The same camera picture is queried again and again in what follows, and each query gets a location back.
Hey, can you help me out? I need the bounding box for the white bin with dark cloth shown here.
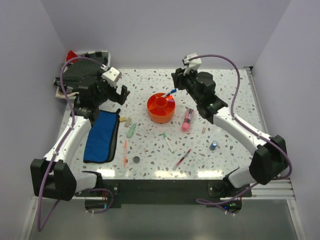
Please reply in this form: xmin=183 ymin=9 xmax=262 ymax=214
xmin=52 ymin=50 xmax=113 ymax=101

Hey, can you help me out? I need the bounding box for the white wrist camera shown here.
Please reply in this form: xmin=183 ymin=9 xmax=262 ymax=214
xmin=100 ymin=64 xmax=122 ymax=88
xmin=182 ymin=52 xmax=202 ymax=75

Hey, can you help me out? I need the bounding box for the blue fabric pencil pouch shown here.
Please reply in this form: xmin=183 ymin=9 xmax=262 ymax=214
xmin=83 ymin=109 xmax=121 ymax=164

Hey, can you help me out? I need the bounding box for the green capped white marker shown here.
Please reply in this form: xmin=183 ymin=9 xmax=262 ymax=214
xmin=162 ymin=132 xmax=175 ymax=154

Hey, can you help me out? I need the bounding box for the red clear pen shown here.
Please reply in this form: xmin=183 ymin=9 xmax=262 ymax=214
xmin=172 ymin=148 xmax=192 ymax=171

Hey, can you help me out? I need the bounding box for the beige speckled eraser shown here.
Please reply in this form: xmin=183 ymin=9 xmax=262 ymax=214
xmin=124 ymin=117 xmax=132 ymax=127

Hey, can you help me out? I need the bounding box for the peach capped white marker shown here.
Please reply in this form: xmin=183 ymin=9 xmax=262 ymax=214
xmin=201 ymin=121 xmax=209 ymax=134

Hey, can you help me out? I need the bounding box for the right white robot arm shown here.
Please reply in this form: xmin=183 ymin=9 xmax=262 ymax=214
xmin=171 ymin=68 xmax=292 ymax=197

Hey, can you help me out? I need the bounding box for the grey round sharpener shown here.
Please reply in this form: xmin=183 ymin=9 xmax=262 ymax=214
xmin=133 ymin=156 xmax=140 ymax=164

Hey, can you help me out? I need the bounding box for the blue capped white marker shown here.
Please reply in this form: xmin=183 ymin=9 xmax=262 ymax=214
xmin=161 ymin=88 xmax=177 ymax=98

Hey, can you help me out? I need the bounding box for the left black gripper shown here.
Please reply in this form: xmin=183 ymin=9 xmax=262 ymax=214
xmin=93 ymin=70 xmax=130 ymax=107

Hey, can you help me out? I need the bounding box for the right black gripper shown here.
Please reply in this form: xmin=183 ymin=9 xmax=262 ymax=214
xmin=170 ymin=66 xmax=202 ymax=105

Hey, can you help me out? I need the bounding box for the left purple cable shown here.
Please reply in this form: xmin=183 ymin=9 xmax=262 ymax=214
xmin=36 ymin=56 xmax=115 ymax=232

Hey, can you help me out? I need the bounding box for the red cloth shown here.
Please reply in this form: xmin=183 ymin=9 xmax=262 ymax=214
xmin=65 ymin=50 xmax=79 ymax=65

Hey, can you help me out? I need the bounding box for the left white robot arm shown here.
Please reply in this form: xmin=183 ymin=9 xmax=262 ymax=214
xmin=30 ymin=76 xmax=130 ymax=201

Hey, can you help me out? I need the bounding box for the orange round desk organizer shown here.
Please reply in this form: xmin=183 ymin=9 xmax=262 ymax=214
xmin=146 ymin=92 xmax=176 ymax=124

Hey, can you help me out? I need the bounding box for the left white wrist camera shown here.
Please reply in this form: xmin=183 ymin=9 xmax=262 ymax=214
xmin=100 ymin=64 xmax=122 ymax=88

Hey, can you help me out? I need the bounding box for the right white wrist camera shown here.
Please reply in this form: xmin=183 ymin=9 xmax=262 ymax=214
xmin=182 ymin=52 xmax=202 ymax=75

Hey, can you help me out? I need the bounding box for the purple cable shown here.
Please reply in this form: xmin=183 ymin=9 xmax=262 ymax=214
xmin=195 ymin=53 xmax=293 ymax=210
xmin=36 ymin=56 xmax=115 ymax=232

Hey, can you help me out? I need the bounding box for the blue round stamp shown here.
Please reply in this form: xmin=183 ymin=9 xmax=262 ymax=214
xmin=209 ymin=140 xmax=218 ymax=151

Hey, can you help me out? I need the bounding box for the orange pink pen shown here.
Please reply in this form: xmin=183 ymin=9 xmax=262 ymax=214
xmin=123 ymin=140 xmax=128 ymax=167

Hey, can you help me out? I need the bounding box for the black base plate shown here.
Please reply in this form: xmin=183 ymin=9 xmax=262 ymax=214
xmin=75 ymin=179 xmax=252 ymax=208

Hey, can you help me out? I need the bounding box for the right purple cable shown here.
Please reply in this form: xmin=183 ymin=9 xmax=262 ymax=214
xmin=195 ymin=53 xmax=293 ymax=210

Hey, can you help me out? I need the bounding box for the mint green highlighter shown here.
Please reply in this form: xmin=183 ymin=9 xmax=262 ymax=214
xmin=126 ymin=123 xmax=137 ymax=139

